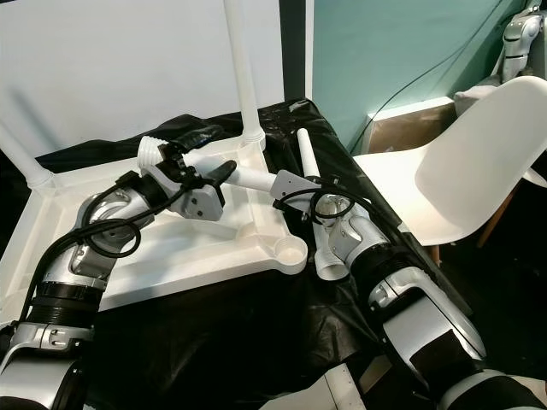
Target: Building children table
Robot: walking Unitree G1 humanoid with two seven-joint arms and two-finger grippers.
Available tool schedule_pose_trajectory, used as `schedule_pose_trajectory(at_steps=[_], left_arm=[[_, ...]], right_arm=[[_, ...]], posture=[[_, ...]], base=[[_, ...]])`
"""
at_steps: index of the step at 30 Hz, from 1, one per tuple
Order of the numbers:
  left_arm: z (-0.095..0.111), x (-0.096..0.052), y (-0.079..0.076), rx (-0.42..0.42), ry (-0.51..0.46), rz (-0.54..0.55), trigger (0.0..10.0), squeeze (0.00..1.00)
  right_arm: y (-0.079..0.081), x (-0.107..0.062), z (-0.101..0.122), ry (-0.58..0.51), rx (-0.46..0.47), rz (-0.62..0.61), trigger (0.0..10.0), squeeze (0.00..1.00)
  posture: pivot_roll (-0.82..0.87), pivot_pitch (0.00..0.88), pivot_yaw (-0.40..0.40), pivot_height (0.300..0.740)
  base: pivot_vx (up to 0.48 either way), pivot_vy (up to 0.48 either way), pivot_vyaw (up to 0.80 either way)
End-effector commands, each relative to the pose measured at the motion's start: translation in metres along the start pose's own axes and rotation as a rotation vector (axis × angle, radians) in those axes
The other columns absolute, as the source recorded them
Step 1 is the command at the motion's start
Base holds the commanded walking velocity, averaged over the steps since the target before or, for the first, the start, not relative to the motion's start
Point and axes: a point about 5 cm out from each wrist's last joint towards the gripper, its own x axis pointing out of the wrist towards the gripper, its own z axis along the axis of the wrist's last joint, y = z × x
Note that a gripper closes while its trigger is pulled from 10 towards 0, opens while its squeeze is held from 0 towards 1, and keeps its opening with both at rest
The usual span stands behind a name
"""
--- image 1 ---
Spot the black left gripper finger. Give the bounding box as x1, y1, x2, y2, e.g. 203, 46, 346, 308
174, 124, 224, 155
199, 160, 239, 186

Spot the white plastic table leg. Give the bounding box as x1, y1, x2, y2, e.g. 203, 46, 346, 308
136, 134, 279, 194
221, 0, 267, 148
0, 126, 57, 191
297, 128, 350, 282

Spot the white plastic table top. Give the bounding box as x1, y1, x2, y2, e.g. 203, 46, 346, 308
0, 139, 309, 332

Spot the white plastic chair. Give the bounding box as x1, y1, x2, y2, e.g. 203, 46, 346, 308
352, 75, 547, 250

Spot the grey cushion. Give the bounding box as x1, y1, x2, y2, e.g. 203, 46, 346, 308
453, 81, 507, 117

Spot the silver grey standing robot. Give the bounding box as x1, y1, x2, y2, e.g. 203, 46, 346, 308
499, 7, 547, 86

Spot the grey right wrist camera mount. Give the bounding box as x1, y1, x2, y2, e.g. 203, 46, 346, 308
269, 169, 325, 207

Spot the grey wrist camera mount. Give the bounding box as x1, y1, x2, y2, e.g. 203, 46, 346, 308
269, 169, 325, 207
188, 182, 229, 223

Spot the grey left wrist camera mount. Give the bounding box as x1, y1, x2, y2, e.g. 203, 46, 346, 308
188, 182, 229, 223

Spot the white wall panel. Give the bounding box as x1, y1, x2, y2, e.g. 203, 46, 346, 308
0, 0, 285, 159

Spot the black vertical wall post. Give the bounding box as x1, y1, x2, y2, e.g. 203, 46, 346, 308
279, 0, 308, 108

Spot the black wall cable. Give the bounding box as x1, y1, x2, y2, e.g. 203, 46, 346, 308
346, 0, 522, 146

